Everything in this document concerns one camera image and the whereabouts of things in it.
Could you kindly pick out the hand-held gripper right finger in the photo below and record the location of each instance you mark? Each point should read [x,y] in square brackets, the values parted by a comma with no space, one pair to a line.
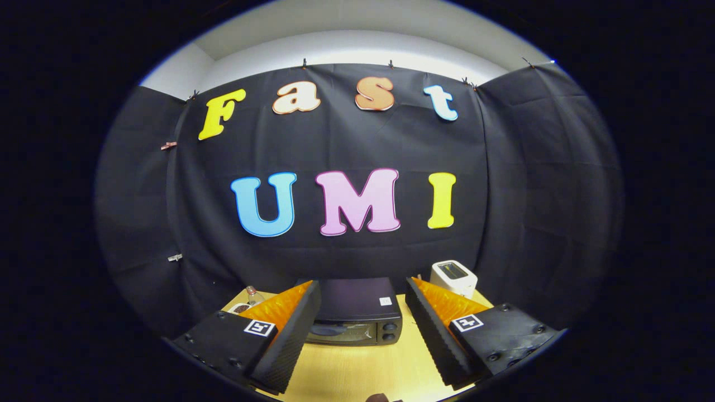
[435,338]

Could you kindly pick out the white divided snack tray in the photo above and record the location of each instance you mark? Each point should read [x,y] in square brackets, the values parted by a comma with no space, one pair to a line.
[240,308]

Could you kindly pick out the white bread toaster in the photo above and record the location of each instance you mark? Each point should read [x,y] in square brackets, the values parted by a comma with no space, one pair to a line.
[455,282]

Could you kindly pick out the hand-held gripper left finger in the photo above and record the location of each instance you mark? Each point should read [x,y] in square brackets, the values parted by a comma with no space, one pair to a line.
[290,340]

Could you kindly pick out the black toaster oven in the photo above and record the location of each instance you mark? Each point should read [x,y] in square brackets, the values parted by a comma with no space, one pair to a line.
[357,301]

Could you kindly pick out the clear plastic water bottle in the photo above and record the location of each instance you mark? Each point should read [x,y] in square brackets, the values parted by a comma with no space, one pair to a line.
[254,297]

